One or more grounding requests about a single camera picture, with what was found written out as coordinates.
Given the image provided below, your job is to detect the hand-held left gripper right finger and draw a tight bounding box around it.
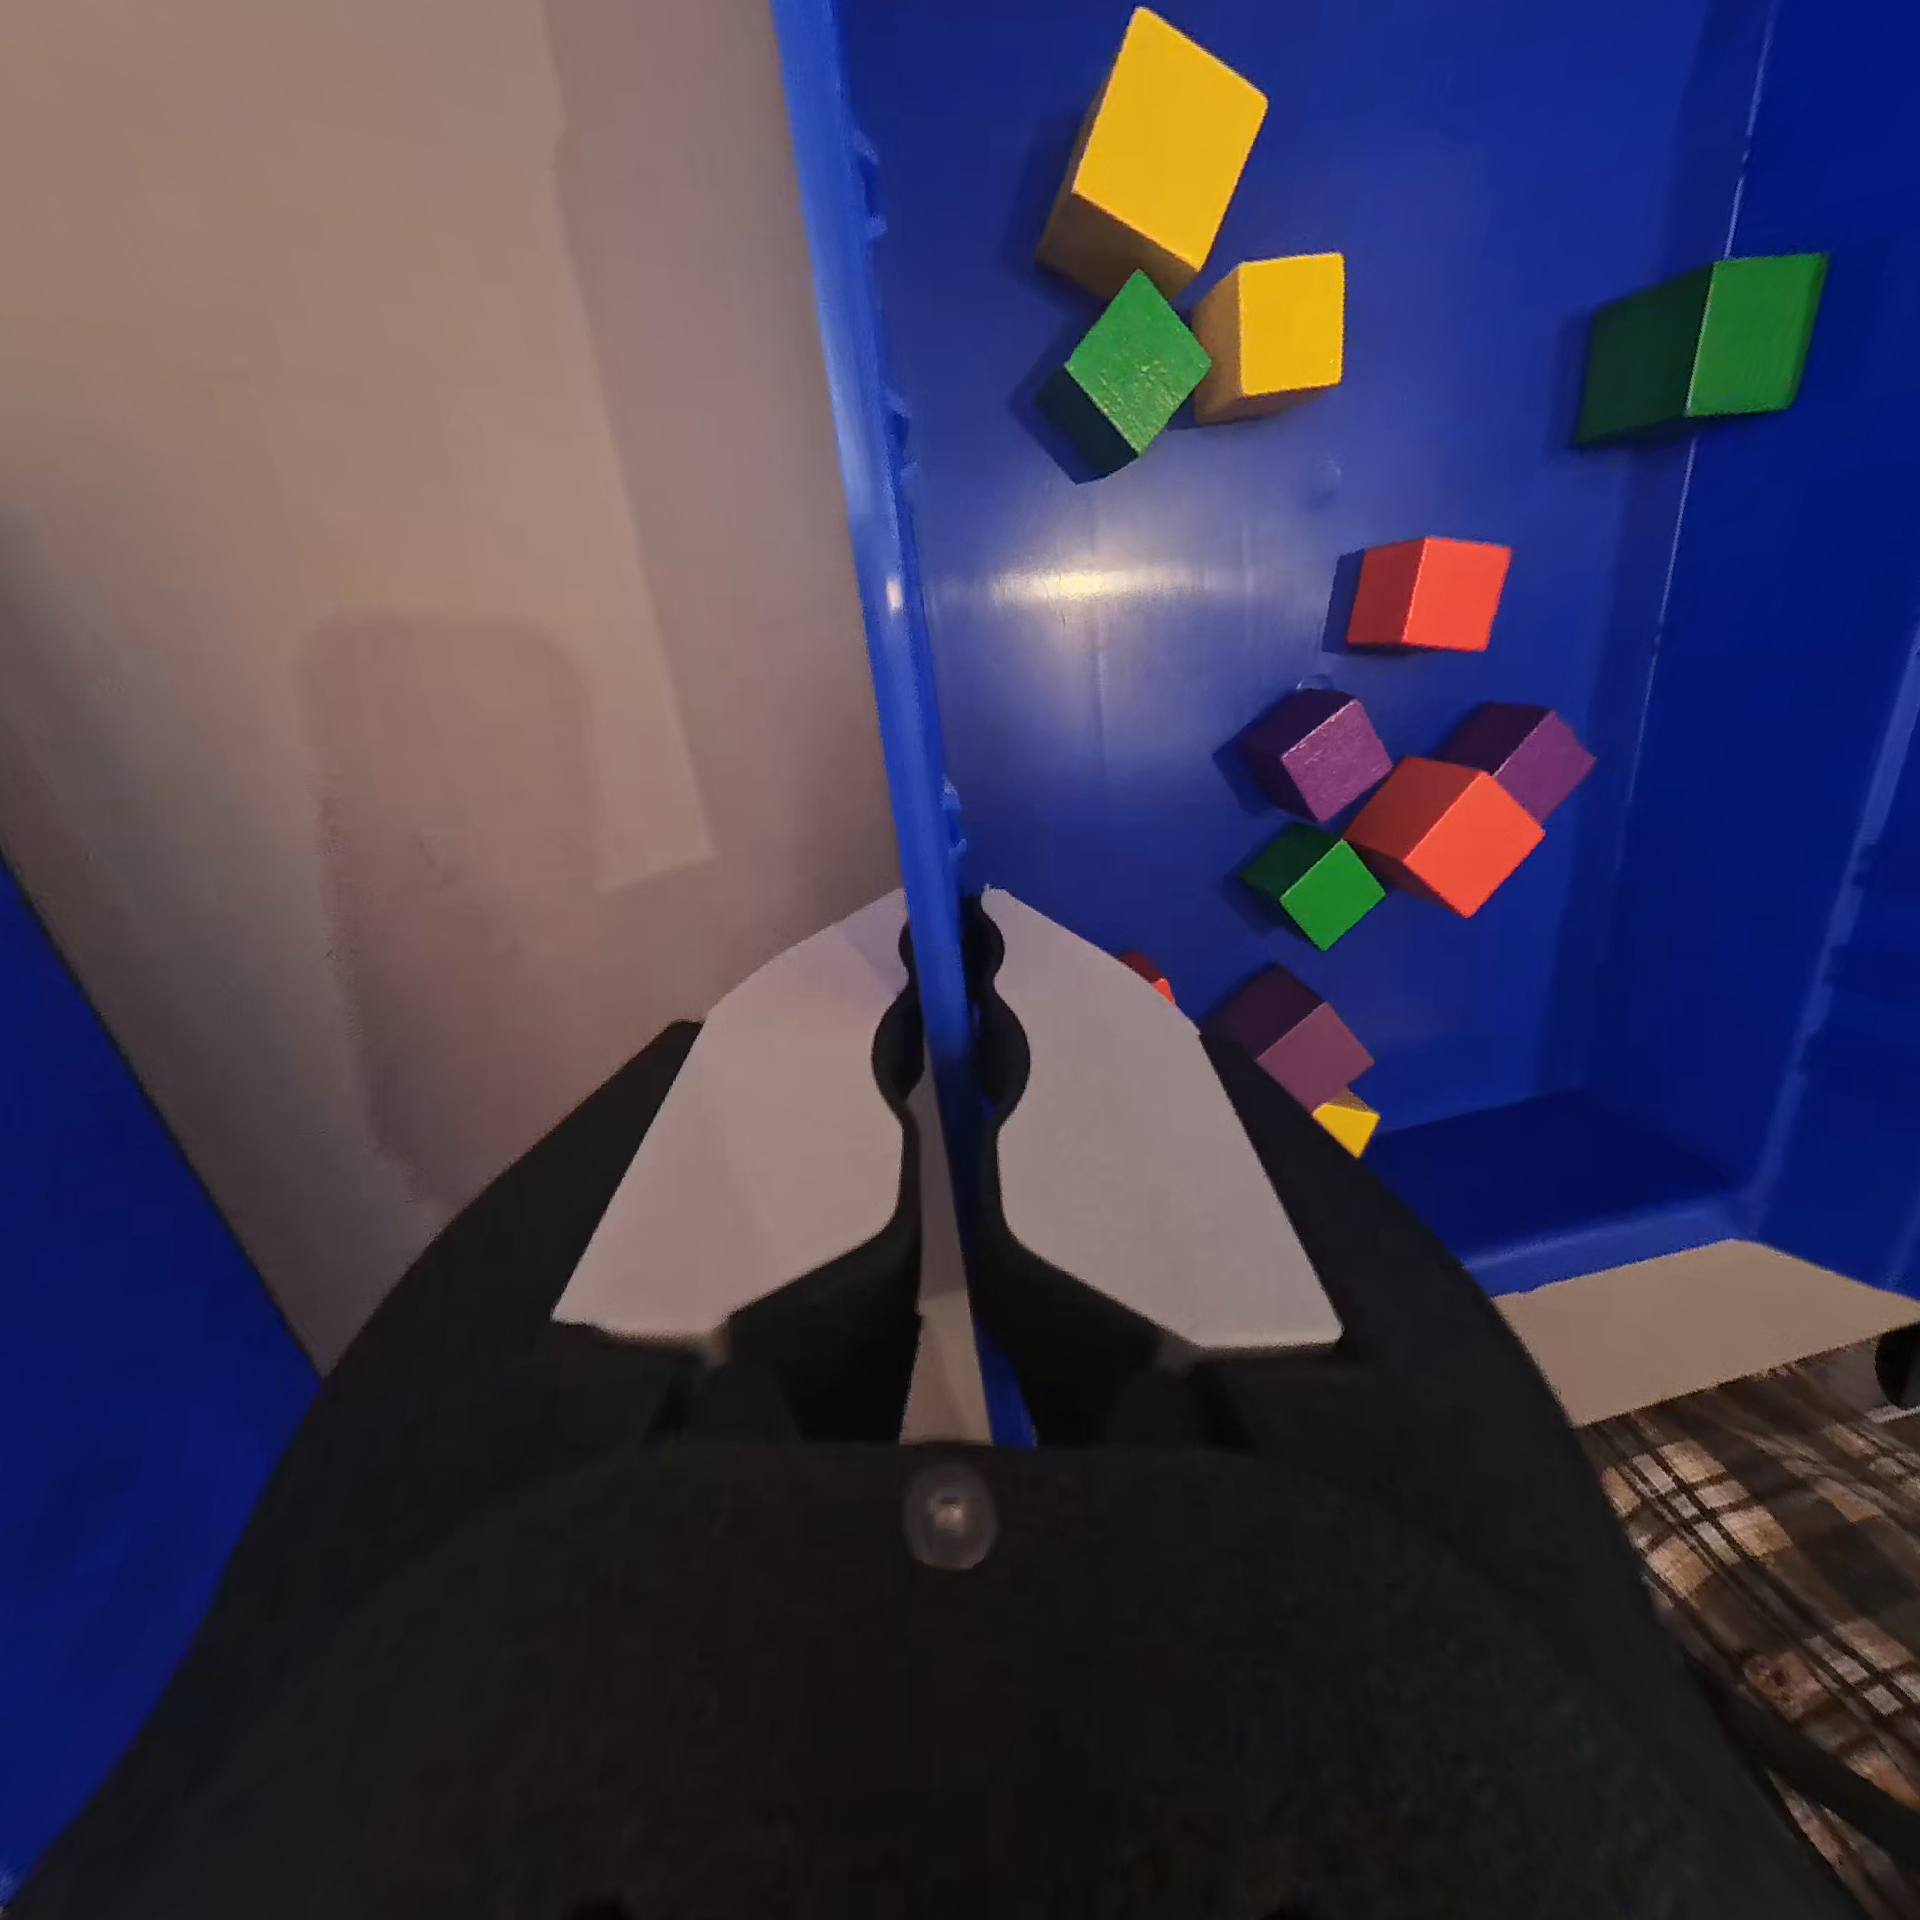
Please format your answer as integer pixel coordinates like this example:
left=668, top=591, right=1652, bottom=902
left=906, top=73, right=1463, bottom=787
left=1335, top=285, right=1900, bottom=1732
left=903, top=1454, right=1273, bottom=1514
left=976, top=887, right=1345, bottom=1369

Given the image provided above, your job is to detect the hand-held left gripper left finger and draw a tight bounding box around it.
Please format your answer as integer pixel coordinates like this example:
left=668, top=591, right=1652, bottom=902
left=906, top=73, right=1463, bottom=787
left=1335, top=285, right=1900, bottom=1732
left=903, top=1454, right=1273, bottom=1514
left=551, top=887, right=922, bottom=1358

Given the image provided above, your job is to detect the purple wooden cube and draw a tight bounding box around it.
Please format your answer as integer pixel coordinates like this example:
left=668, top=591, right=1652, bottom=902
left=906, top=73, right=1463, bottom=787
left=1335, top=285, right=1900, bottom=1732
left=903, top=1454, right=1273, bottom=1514
left=1210, top=965, right=1374, bottom=1107
left=1240, top=689, right=1394, bottom=826
left=1445, top=701, right=1599, bottom=826

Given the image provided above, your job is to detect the blue plastic bin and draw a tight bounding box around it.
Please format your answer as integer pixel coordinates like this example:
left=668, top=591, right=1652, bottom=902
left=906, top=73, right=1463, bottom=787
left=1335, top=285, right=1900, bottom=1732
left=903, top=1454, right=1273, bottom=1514
left=0, top=861, right=324, bottom=1895

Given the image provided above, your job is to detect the green wooden cube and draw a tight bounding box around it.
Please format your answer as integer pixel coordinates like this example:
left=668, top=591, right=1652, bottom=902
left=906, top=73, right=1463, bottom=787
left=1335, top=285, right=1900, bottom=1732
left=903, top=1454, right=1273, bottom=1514
left=1041, top=268, right=1213, bottom=480
left=1240, top=822, right=1390, bottom=955
left=1576, top=252, right=1830, bottom=447

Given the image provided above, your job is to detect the blue plastic container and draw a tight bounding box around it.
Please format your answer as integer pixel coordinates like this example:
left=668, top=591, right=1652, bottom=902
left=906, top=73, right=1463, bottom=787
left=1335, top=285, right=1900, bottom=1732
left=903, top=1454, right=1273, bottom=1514
left=769, top=0, right=1920, bottom=1448

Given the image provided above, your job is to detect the person's plaid shirt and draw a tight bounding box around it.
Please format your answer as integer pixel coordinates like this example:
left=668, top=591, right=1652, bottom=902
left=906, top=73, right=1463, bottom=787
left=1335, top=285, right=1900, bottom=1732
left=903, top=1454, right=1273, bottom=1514
left=1576, top=1362, right=1920, bottom=1920

